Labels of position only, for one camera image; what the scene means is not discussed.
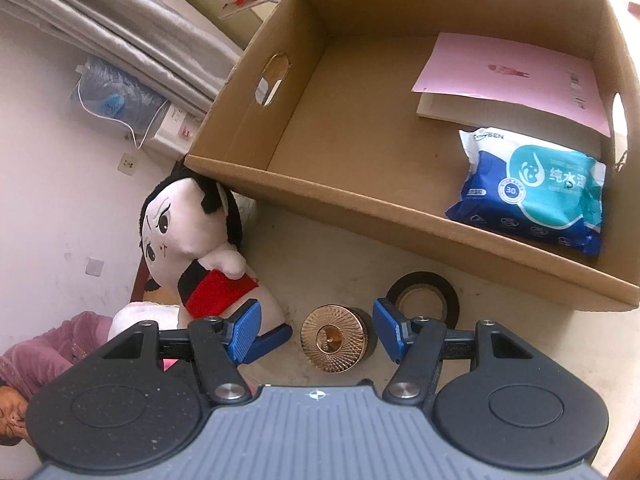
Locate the person in pink clothes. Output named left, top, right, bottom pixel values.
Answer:
left=0, top=303, right=181, bottom=449

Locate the brown cardboard box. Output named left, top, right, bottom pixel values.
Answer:
left=186, top=0, right=639, bottom=311

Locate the beige booklet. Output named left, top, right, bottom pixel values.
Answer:
left=416, top=93, right=603, bottom=158

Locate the blue wet wipes pack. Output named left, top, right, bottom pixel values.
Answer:
left=446, top=127, right=606, bottom=257

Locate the black electrical tape roll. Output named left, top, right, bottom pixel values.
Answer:
left=386, top=271, right=460, bottom=330

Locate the black jar with gold lid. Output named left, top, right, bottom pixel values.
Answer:
left=299, top=304, right=378, bottom=374

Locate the pink paper sheet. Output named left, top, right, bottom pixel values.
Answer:
left=412, top=32, right=611, bottom=138

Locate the clear plastic water bottle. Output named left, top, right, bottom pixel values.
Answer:
left=70, top=55, right=168, bottom=150

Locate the silver quilted fabric roll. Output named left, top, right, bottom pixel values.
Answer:
left=1, top=0, right=242, bottom=117

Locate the plush doll with red bib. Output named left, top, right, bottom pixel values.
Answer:
left=139, top=167, right=285, bottom=335

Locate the white power strip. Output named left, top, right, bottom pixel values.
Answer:
left=143, top=103, right=202, bottom=160

